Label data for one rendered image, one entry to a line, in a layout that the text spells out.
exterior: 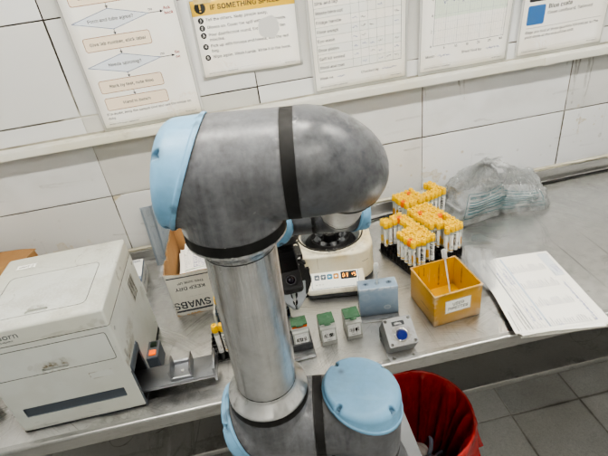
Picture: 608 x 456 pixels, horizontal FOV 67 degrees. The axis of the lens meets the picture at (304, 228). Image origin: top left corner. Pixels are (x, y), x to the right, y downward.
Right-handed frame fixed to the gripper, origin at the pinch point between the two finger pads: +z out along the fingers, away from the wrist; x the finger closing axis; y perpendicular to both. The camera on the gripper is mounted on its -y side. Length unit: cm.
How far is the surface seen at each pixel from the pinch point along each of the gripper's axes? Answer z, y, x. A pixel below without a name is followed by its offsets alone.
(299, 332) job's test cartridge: 6.2, -2.1, 0.5
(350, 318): 6.5, -0.9, -12.7
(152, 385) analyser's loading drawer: 9.2, -5.3, 36.3
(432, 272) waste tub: 6.6, 9.3, -38.3
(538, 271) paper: 12, 6, -68
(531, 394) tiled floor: 101, 29, -94
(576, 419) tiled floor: 101, 14, -103
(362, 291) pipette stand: 3.7, 4.5, -17.5
